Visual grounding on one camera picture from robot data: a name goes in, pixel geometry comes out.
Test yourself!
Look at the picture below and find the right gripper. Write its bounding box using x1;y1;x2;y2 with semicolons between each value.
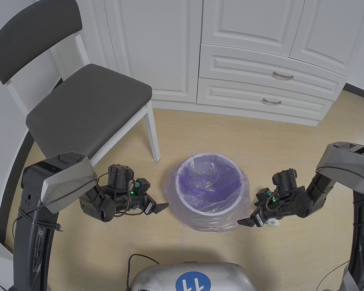
237;206;281;227

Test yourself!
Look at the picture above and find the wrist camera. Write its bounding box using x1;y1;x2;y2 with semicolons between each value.
255;188;274;208
133;178;150;195

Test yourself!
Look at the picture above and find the grey and white chair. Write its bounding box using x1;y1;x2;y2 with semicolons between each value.
0;0;161;168

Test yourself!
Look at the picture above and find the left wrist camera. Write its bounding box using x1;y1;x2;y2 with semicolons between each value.
133;178;150;195

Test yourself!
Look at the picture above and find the purple plastic bag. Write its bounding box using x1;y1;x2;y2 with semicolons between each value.
164;152;251;233

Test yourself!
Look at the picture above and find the white wardrobe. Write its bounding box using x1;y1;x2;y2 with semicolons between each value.
33;0;364;128

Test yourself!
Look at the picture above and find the black cable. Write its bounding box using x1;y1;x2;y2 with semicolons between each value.
126;253;160;290
318;261;351;291

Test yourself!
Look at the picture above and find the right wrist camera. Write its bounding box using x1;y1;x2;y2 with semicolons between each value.
255;188;274;208

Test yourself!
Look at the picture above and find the white trash bin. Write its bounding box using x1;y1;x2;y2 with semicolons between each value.
174;153;249;231

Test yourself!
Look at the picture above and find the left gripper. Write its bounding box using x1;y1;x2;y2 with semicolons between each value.
126;194;170;216

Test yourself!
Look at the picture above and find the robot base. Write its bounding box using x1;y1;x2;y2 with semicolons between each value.
130;262;257;291

